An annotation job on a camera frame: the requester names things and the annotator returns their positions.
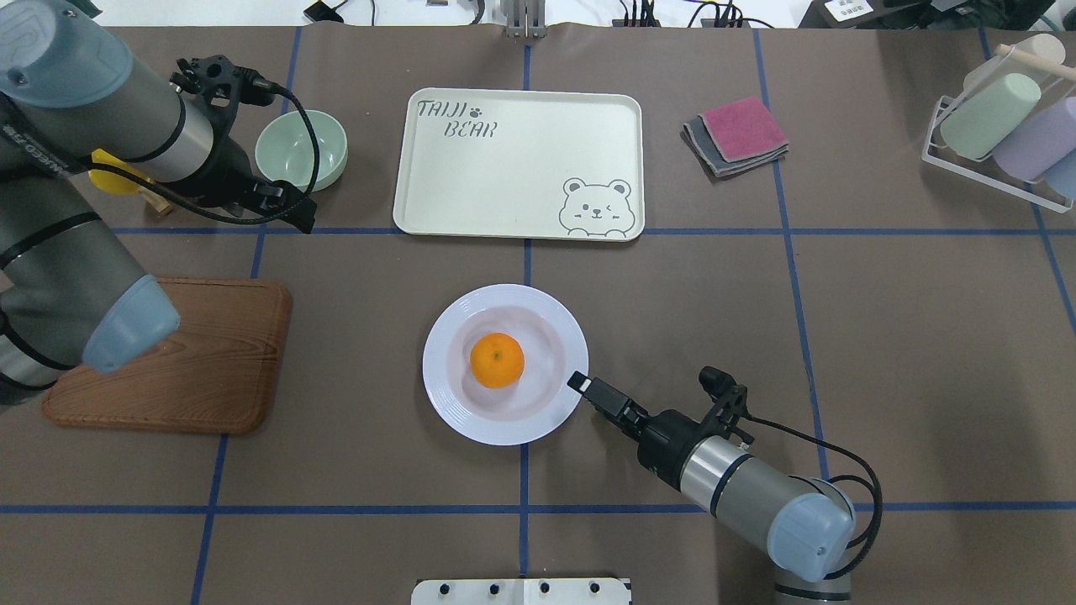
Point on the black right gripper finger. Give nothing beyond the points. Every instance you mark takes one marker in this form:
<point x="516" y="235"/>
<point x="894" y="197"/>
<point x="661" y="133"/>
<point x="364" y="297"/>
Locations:
<point x="614" y="405"/>

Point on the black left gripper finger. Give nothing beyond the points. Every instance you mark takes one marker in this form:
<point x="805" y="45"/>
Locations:
<point x="293" y="207"/>

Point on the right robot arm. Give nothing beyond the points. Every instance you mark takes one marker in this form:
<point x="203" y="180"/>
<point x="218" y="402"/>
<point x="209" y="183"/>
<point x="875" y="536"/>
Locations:
<point x="803" y="525"/>

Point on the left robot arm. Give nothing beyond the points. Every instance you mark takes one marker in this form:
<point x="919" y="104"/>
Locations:
<point x="76" y="99"/>

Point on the brown wooden tray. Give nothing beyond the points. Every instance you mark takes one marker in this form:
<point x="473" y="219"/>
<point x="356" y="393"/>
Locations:
<point x="216" y="375"/>

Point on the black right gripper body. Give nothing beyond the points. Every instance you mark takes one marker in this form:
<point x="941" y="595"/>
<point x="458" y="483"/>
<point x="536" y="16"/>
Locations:
<point x="664" y="443"/>

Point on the yellow mug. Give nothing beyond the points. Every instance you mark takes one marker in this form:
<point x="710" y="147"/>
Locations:
<point x="111" y="182"/>

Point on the blue cup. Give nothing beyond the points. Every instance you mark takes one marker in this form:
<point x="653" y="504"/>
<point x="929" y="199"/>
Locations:
<point x="1061" y="177"/>

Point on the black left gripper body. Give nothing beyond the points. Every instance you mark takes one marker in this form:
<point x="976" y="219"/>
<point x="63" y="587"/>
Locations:
<point x="229" y="171"/>

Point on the aluminium frame post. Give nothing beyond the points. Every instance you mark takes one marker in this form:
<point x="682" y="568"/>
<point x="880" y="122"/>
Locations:
<point x="524" y="19"/>

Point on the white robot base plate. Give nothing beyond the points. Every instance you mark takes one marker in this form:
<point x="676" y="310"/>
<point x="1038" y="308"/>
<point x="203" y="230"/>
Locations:
<point x="571" y="590"/>

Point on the cream bear tray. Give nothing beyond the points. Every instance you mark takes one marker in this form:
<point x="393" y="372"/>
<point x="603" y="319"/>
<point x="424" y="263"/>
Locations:
<point x="521" y="165"/>

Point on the pink and grey cloth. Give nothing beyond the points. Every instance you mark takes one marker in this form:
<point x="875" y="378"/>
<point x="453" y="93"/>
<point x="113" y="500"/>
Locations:
<point x="736" y="137"/>

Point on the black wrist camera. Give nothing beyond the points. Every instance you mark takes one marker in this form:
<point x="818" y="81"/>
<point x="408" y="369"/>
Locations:
<point x="729" y="407"/>
<point x="218" y="78"/>

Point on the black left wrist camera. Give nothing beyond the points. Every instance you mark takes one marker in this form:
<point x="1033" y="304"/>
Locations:
<point x="218" y="78"/>

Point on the white round plate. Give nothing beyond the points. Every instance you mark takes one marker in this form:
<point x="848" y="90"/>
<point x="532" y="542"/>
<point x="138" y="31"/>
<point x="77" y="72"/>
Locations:
<point x="554" y="347"/>

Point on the orange fruit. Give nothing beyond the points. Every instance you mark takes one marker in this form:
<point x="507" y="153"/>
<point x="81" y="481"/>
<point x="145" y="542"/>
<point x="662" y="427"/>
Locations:
<point x="497" y="360"/>

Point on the purple cup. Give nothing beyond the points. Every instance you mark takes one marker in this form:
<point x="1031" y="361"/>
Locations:
<point x="1038" y="143"/>

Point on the green cup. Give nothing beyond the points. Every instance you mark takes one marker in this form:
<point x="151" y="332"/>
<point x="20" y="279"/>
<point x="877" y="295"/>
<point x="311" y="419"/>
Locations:
<point x="974" y="129"/>

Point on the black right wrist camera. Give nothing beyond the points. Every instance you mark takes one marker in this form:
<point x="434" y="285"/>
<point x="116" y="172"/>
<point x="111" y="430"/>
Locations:
<point x="729" y="407"/>

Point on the white cup rack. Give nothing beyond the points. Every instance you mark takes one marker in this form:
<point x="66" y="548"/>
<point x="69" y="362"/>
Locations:
<point x="1042" y="59"/>

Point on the green bowl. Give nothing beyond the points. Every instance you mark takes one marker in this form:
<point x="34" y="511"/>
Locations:
<point x="284" y="151"/>

